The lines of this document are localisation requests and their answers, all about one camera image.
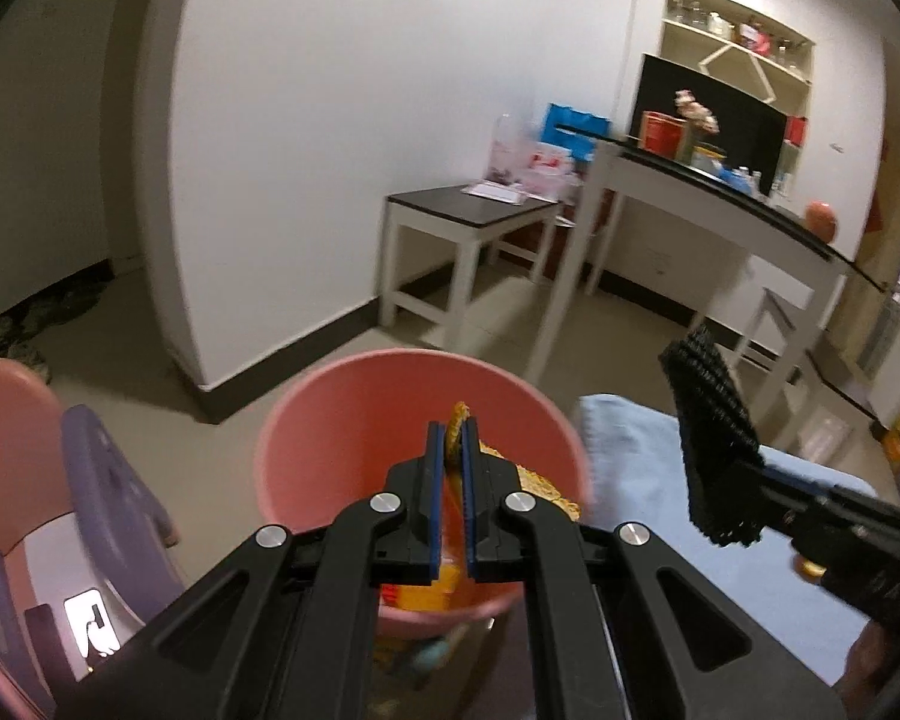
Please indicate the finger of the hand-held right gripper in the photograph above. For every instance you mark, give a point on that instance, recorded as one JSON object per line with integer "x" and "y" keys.
{"x": 712, "y": 435}

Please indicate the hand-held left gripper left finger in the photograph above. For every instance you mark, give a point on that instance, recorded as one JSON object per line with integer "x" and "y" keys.
{"x": 436, "y": 525}

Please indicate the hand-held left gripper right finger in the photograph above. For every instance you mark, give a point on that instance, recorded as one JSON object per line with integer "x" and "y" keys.
{"x": 469, "y": 532}

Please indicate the pink plastic bucket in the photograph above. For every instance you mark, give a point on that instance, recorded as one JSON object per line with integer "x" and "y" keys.
{"x": 345, "y": 427}

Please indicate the person's right hand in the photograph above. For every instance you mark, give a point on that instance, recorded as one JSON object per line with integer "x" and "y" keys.
{"x": 870, "y": 660}

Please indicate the light blue bed sheet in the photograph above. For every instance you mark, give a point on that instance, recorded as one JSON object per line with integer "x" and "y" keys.
{"x": 645, "y": 480}

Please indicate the clear plastic container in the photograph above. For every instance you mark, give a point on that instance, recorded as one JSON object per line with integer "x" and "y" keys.
{"x": 825, "y": 431}

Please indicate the white stool with dark seat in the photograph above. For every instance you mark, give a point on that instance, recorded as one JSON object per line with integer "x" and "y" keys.
{"x": 787, "y": 330}

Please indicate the colourful cardboard box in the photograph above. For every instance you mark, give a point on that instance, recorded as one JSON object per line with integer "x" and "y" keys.
{"x": 412, "y": 652}

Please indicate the silver metal appliance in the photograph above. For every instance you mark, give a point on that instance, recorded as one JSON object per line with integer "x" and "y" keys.
{"x": 896, "y": 300}

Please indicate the long black-topped white table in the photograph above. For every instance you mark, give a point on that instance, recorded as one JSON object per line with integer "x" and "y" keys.
{"x": 705, "y": 199}

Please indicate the orange ball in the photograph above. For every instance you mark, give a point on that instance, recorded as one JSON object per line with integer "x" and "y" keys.
{"x": 822, "y": 219}

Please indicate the blue packet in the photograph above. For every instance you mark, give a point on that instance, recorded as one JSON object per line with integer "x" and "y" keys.
{"x": 736, "y": 177}

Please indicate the red box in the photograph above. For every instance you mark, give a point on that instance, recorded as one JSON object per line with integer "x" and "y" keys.
{"x": 660, "y": 133}

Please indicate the red carton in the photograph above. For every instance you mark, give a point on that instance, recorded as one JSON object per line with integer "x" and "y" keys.
{"x": 796, "y": 131}

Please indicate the pink and white packet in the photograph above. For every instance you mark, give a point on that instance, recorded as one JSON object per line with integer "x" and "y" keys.
{"x": 547, "y": 165}

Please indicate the small dark-topped white table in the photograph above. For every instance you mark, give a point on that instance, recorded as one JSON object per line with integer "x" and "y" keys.
{"x": 457, "y": 208}

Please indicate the black television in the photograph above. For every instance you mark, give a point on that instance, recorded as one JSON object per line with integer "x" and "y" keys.
{"x": 750, "y": 120}

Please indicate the white paper sheet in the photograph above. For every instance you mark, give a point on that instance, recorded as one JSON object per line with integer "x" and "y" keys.
{"x": 491, "y": 192}

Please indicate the blue shopping bag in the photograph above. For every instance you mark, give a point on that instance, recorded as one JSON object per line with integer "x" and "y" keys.
{"x": 574, "y": 127}

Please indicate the pink and purple child chair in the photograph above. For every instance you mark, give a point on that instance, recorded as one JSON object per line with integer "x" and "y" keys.
{"x": 97, "y": 480}

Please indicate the clear plastic bag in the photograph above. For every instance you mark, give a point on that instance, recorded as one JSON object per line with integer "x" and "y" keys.
{"x": 504, "y": 154}

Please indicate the patterned dark cloth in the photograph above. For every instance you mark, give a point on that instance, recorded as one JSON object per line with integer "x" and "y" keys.
{"x": 37, "y": 322}

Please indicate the cream wall shelf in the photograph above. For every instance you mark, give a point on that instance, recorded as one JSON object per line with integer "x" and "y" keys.
{"x": 784, "y": 86}

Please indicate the wall shelf with bottles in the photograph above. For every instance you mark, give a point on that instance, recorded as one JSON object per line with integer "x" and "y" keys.
{"x": 701, "y": 15}

